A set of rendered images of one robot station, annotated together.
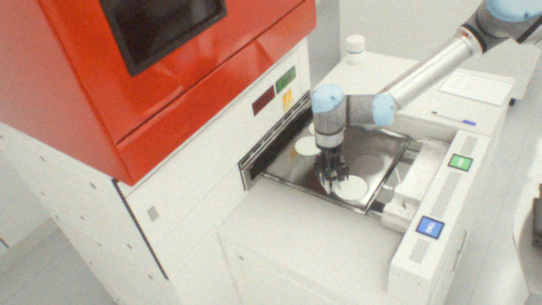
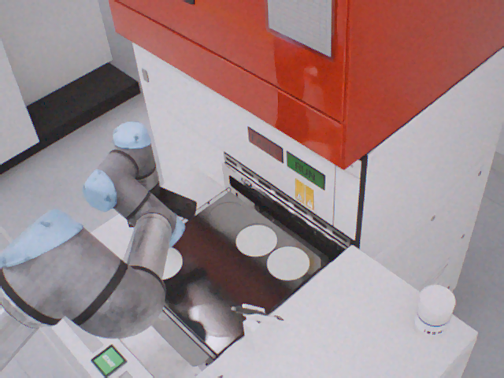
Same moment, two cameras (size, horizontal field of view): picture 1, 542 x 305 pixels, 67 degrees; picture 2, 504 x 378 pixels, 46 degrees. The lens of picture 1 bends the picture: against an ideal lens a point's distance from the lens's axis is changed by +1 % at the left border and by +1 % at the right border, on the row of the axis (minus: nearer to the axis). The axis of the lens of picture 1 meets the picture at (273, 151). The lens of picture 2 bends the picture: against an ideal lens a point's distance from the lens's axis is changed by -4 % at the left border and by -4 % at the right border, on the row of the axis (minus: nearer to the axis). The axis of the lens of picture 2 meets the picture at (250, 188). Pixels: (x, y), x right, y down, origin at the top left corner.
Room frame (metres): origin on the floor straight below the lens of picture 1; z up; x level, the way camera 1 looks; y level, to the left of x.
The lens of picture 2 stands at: (1.24, -1.09, 2.06)
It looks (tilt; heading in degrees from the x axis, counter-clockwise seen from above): 45 degrees down; 100
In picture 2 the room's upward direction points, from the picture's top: 6 degrees counter-clockwise
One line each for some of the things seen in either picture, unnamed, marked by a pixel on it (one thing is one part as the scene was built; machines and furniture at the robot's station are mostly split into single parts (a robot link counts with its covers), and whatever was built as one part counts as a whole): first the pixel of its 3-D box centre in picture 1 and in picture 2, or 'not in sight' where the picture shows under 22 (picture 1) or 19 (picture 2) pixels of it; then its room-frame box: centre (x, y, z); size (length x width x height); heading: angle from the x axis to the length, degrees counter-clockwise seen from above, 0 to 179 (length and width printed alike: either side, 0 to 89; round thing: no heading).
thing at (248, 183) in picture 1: (280, 141); (282, 214); (1.12, -0.03, 0.89); 0.44 x 0.02 x 0.10; 140
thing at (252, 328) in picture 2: not in sight; (258, 323); (1.11, -0.45, 1.03); 0.06 x 0.04 x 0.13; 50
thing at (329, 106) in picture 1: (329, 109); (133, 150); (0.82, -0.15, 1.21); 0.09 x 0.08 x 0.11; 73
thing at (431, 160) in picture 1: (417, 185); (143, 343); (0.84, -0.42, 0.87); 0.36 x 0.08 x 0.03; 140
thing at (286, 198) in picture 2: (277, 126); (282, 196); (1.12, -0.03, 0.96); 0.44 x 0.01 x 0.02; 140
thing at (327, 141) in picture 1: (329, 133); (141, 176); (0.82, -0.15, 1.13); 0.08 x 0.08 x 0.05
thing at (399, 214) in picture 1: (398, 213); not in sight; (0.72, -0.32, 0.89); 0.08 x 0.03 x 0.03; 50
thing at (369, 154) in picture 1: (336, 155); (224, 264); (0.99, -0.20, 0.90); 0.34 x 0.34 x 0.01; 50
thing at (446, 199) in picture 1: (443, 209); (85, 341); (0.71, -0.44, 0.89); 0.55 x 0.09 x 0.14; 140
